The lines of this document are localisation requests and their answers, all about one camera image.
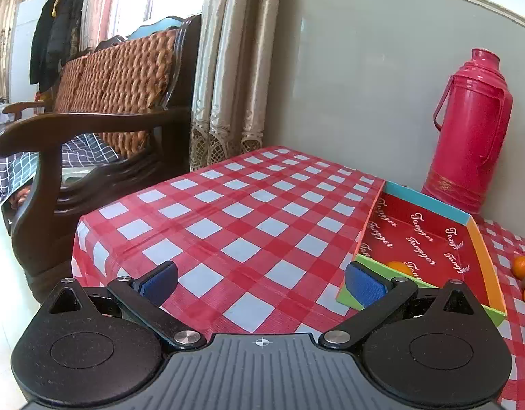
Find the red thermos flask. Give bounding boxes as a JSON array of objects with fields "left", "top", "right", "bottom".
[{"left": 421, "top": 48, "right": 514, "bottom": 215}]

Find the black hanging coat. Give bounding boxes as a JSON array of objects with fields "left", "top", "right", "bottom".
[{"left": 30, "top": 0, "right": 85, "bottom": 92}]

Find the checked grey blanket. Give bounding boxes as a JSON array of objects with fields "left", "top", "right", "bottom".
[{"left": 0, "top": 132, "right": 122, "bottom": 210}]

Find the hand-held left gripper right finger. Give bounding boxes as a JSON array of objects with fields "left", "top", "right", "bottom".
[{"left": 320, "top": 261, "right": 481, "bottom": 351}]

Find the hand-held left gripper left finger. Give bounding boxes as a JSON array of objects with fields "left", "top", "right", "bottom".
[{"left": 41, "top": 260, "right": 205, "bottom": 351}]

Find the dark wooden sofa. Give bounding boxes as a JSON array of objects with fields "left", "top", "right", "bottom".
[{"left": 0, "top": 14, "right": 203, "bottom": 304}]

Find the beige embroidered curtain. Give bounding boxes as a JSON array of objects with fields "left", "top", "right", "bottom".
[{"left": 190, "top": 0, "right": 282, "bottom": 172}]

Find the woven brown sofa cushion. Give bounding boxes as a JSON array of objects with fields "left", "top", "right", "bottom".
[{"left": 53, "top": 30, "right": 180, "bottom": 159}]

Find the blue sofa cushion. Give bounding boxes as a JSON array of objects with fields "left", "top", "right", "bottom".
[{"left": 126, "top": 16, "right": 188, "bottom": 39}]

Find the white cabinet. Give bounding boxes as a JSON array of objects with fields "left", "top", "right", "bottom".
[{"left": 9, "top": 0, "right": 50, "bottom": 105}]

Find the red checkered tablecloth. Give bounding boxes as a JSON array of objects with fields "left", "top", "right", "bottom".
[{"left": 70, "top": 145, "right": 525, "bottom": 410}]

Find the sheer pink curtain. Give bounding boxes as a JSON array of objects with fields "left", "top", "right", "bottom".
[{"left": 81, "top": 0, "right": 131, "bottom": 52}]

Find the red colourful cardboard box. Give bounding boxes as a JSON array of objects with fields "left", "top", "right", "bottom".
[{"left": 336, "top": 180, "right": 508, "bottom": 329}]

